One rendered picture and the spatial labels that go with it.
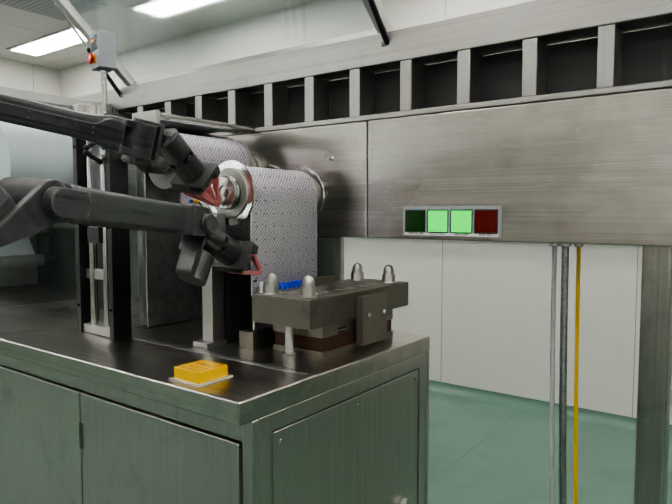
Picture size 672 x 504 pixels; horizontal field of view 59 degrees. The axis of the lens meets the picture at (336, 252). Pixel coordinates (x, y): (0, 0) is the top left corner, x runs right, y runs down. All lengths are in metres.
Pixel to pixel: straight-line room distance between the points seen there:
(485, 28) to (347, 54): 0.38
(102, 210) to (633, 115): 0.98
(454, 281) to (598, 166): 2.77
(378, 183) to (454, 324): 2.62
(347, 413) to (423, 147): 0.65
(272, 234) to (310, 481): 0.55
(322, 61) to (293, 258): 0.55
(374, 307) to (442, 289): 2.72
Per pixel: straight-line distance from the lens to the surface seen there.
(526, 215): 1.36
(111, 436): 1.37
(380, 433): 1.38
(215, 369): 1.12
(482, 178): 1.39
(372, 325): 1.36
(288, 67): 1.75
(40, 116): 1.19
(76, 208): 0.88
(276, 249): 1.40
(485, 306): 3.95
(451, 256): 4.01
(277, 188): 1.41
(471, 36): 1.46
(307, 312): 1.20
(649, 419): 1.53
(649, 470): 1.57
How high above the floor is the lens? 1.21
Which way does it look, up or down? 4 degrees down
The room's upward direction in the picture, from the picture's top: straight up
